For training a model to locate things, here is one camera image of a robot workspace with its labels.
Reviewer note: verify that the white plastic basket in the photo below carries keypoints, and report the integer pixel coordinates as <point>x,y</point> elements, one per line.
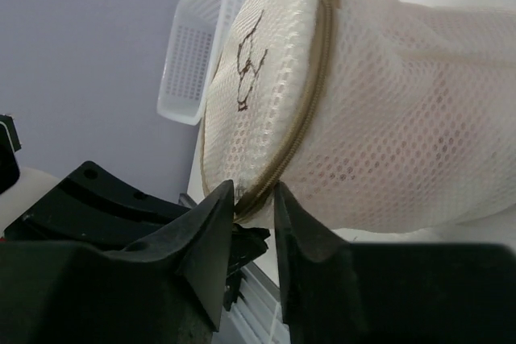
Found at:
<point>198,33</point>

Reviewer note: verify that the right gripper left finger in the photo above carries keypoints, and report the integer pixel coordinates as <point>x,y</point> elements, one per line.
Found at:
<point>166,287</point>

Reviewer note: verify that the aluminium frame rail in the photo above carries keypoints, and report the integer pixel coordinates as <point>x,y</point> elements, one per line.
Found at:
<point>251,305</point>

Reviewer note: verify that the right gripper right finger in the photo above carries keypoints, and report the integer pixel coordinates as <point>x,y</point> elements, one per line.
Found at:
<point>335,291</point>

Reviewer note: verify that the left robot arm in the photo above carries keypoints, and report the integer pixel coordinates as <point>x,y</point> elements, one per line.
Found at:
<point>93,206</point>

